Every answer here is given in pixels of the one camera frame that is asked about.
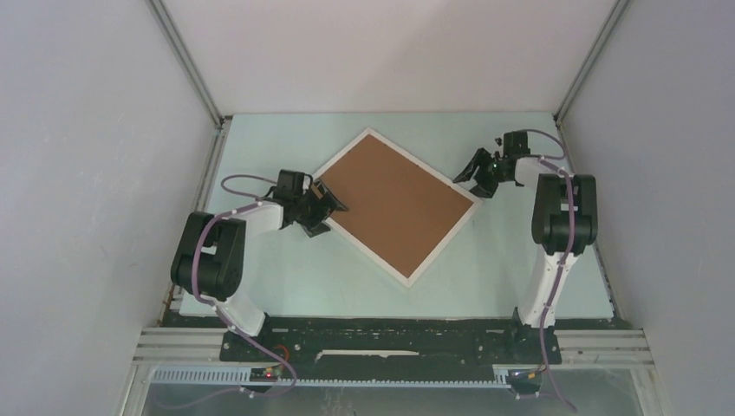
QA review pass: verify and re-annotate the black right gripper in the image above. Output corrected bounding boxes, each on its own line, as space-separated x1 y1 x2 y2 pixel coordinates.
452 147 508 200

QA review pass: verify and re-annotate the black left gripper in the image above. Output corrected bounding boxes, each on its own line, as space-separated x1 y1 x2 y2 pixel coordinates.
293 179 348 237

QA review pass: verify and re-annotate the white picture frame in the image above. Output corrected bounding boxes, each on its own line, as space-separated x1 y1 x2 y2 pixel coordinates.
312 127 485 289

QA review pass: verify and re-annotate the brown backing board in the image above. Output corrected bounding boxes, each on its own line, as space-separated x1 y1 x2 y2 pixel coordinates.
316 133 476 280

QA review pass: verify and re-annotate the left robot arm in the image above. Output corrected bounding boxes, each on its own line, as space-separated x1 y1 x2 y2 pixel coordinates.
170 169 348 361

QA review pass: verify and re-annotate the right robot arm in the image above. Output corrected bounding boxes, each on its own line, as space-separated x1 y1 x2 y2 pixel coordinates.
453 129 598 330

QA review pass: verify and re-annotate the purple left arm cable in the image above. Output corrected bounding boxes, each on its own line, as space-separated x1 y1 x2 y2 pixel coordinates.
169 173 298 410

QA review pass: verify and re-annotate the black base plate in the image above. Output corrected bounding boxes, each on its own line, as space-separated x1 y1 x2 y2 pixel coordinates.
219 317 562 382

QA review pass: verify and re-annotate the aluminium corner rail left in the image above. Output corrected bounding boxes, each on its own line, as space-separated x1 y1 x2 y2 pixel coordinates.
146 0 226 128

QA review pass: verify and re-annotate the aluminium corner rail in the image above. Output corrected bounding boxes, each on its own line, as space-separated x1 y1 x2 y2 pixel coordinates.
146 0 226 128
554 0 633 126

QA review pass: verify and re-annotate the aluminium corner rail right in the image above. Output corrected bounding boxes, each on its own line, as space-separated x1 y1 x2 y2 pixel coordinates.
554 0 633 126

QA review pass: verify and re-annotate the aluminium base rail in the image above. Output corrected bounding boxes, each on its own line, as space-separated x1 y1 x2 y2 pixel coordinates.
117 328 672 415

